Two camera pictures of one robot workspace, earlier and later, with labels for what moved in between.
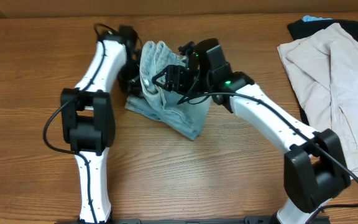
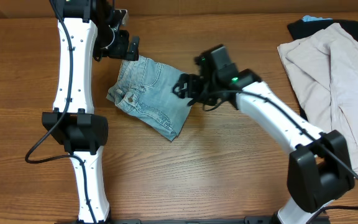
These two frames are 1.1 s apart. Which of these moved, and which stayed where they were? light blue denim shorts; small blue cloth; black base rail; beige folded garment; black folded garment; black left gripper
Moved: light blue denim shorts; black left gripper
Stayed: beige folded garment; small blue cloth; black folded garment; black base rail
